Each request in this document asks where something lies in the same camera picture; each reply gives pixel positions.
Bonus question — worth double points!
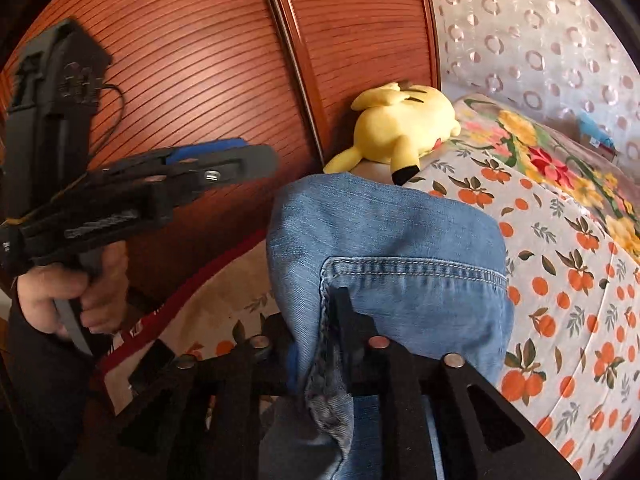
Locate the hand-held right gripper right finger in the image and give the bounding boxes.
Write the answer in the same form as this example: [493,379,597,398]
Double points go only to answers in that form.
[330,287,581,480]

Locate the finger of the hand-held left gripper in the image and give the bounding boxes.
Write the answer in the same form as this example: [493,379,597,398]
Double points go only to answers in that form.
[150,144,278,207]
[107,137,248,173]

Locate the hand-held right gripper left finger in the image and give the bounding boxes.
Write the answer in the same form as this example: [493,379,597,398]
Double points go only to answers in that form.
[60,312,296,480]

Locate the blue denim pants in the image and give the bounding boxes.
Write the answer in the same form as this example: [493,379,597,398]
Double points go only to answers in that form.
[265,172,516,480]

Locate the person's left forearm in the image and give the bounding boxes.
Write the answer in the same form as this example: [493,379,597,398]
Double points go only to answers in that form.
[0,285,101,480]

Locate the person's left hand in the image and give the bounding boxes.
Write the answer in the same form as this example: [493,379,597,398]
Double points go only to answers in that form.
[20,252,128,333]

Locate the yellow plush toy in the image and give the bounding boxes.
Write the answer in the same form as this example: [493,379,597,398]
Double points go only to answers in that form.
[324,81,462,186]

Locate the orange fruit print bedsheet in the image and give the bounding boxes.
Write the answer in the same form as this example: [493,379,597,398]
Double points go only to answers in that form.
[185,152,640,476]

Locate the floral blanket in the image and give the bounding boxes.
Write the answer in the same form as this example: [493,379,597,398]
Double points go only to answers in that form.
[452,92,640,261]

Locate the blue plastic bag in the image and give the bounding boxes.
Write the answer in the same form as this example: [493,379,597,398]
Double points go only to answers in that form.
[577,112,616,148]

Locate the circle pattern sheer curtain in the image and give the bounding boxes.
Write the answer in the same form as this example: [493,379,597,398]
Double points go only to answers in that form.
[425,0,640,161]

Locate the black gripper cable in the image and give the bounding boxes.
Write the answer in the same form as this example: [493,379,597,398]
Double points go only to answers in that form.
[97,84,126,156]

